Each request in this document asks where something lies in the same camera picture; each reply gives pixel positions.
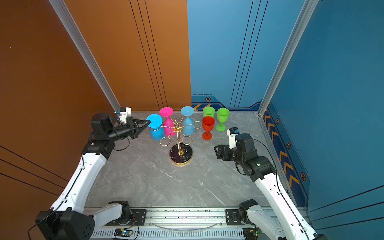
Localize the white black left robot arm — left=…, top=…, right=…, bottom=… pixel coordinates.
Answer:
left=35, top=113, right=151, bottom=240

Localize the aluminium corner post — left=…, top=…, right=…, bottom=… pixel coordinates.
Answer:
left=258, top=0, right=319, bottom=117
left=49, top=0, right=121, bottom=111

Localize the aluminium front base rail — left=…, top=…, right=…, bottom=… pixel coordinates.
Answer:
left=91, top=207, right=277, bottom=240

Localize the aluminium corner post left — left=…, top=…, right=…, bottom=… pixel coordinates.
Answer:
left=49, top=0, right=121, bottom=111

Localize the teal blue wine glass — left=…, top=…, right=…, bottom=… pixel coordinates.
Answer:
left=181, top=106, right=195, bottom=136

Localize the green circuit board right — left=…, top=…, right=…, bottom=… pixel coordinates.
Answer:
left=243, top=228, right=259, bottom=240

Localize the red wine glass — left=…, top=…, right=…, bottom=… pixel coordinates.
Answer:
left=202, top=116, right=215, bottom=141

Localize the green circuit board left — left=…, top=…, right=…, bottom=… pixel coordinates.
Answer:
left=114, top=228, right=133, bottom=239

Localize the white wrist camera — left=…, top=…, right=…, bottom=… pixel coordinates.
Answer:
left=227, top=127, right=239, bottom=149
left=115, top=107, right=132, bottom=125

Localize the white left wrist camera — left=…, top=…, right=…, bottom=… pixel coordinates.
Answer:
left=115, top=107, right=132, bottom=125

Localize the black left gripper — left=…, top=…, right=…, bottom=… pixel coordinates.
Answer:
left=107, top=118, right=151, bottom=144

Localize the aluminium corner post right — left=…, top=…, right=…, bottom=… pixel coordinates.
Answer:
left=258, top=0, right=319, bottom=117

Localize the green wine glass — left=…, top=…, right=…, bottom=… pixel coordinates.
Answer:
left=216, top=108, right=230, bottom=132
left=203, top=106, right=216, bottom=118

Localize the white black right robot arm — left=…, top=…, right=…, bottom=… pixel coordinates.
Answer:
left=214, top=134, right=327, bottom=240

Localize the light blue wine glass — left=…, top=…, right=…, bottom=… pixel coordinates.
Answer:
left=147, top=114, right=165, bottom=141

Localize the green circuit board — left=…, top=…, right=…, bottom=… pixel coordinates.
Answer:
left=243, top=228, right=259, bottom=240
left=114, top=228, right=133, bottom=239

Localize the gold wire wine glass rack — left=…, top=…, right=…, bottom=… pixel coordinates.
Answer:
left=154, top=120, right=203, bottom=167

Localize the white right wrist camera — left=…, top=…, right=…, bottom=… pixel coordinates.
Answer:
left=227, top=127, right=239, bottom=149

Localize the magenta wine glass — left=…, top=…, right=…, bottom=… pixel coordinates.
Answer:
left=159, top=107, right=177, bottom=137

